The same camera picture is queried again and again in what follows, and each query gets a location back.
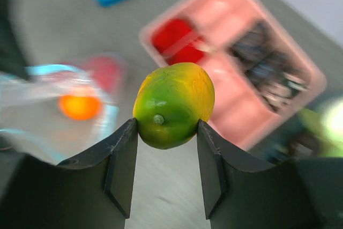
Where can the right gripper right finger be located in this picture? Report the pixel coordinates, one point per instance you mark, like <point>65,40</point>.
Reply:
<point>241,191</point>

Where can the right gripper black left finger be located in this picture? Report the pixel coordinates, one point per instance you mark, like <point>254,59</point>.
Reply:
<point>92,189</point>

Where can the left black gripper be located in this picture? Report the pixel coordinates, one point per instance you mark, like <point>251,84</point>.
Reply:
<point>13,61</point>

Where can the clear zip top bag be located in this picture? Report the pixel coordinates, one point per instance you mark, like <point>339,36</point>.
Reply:
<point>31,121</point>

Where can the orange fruit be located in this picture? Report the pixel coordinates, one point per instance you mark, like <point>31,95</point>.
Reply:
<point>79,108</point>

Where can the green yellow mango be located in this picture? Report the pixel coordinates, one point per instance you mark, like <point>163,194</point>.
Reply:
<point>170,103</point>

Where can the red apple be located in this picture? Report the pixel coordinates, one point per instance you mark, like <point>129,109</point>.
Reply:
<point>105,71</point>

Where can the teal fruit tray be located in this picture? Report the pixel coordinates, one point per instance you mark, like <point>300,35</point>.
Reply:
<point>301,136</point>

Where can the pink compartment tray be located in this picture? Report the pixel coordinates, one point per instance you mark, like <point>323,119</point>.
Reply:
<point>241,115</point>

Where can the dark patterned roll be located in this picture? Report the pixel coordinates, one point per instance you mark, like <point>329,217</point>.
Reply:
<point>267,68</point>
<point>254,44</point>

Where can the red item in tray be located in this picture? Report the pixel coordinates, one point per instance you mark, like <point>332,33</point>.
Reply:
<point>188,53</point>
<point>170,33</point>

